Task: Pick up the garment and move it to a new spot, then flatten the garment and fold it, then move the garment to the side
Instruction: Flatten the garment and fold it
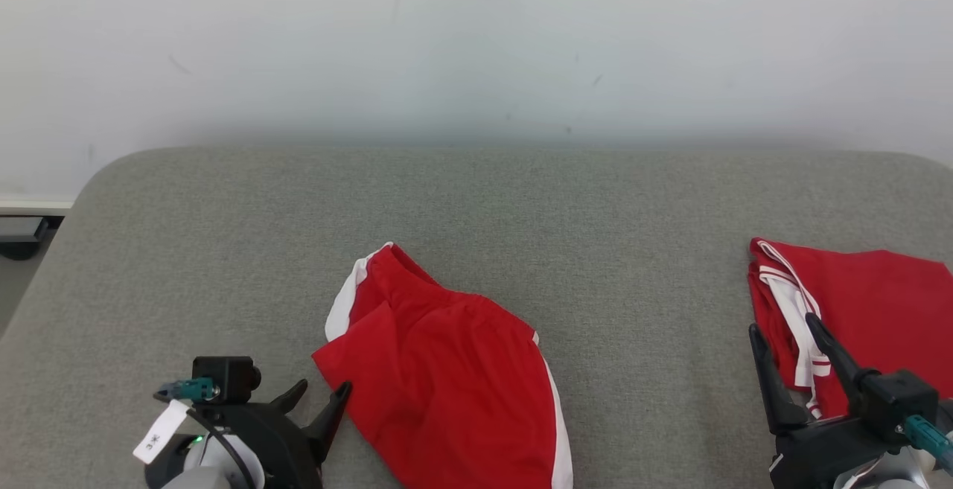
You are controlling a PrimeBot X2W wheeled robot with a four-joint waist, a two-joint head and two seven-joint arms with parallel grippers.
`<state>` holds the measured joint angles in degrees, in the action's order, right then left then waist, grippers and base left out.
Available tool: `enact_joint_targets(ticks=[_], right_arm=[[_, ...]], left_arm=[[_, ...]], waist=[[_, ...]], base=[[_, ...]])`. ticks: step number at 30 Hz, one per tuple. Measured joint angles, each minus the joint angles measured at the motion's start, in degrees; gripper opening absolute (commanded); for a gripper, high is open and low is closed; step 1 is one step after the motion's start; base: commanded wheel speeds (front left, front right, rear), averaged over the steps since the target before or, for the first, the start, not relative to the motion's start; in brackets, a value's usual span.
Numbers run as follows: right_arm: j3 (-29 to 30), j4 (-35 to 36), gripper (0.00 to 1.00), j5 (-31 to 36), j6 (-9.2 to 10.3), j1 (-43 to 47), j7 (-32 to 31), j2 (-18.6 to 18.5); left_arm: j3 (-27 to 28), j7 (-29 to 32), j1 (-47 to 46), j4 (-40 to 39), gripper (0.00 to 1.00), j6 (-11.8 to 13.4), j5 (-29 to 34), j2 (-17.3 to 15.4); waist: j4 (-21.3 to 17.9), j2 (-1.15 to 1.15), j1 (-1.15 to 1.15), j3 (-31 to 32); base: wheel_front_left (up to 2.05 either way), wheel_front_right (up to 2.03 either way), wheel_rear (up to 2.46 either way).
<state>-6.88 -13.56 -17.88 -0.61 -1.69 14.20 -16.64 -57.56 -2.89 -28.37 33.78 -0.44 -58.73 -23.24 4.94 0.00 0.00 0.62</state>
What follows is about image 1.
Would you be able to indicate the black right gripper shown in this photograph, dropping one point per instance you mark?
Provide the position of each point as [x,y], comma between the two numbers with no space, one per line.
[811,452]

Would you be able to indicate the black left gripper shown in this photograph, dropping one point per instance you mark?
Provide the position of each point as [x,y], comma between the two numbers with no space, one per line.
[275,444]

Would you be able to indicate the red bulls 23 jersey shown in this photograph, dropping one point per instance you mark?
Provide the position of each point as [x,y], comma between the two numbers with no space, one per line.
[878,303]

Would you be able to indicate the red shorts white side stripe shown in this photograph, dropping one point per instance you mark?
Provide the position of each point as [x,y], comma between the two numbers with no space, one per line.
[447,385]

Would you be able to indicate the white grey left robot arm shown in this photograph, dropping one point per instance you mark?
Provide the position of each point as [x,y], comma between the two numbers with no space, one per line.
[212,470]

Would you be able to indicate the grey metal stand base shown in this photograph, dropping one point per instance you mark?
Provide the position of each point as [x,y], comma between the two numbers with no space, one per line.
[22,228]

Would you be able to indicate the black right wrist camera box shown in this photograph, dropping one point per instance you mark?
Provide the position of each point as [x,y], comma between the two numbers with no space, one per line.
[897,403]

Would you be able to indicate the teal left camera connector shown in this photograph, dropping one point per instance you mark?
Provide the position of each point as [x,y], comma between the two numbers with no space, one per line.
[190,389]

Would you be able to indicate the teal camera connector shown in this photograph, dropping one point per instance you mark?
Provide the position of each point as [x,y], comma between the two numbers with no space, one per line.
[927,433]
[190,389]

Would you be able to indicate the teal right camera connector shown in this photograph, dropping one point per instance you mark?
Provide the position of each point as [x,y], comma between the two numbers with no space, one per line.
[927,433]

